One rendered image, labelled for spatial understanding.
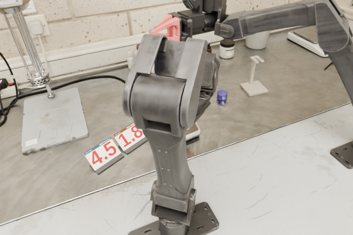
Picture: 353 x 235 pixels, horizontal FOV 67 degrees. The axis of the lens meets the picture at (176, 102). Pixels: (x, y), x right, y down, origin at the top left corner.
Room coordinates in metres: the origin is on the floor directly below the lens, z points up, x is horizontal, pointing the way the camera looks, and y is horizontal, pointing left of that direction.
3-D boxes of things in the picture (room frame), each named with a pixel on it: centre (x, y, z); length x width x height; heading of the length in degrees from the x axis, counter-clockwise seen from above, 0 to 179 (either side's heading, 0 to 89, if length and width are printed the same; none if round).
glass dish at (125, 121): (0.67, 0.16, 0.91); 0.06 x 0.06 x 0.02
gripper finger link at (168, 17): (0.70, 0.02, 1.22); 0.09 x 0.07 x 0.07; 117
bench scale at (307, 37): (1.25, -0.72, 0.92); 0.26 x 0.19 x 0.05; 21
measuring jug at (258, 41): (1.27, -0.41, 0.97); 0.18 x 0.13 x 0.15; 16
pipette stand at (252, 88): (0.87, -0.30, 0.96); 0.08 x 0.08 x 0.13; 16
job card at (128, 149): (0.60, 0.14, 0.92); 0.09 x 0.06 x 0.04; 135
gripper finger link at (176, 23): (0.71, 0.02, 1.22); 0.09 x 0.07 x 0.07; 117
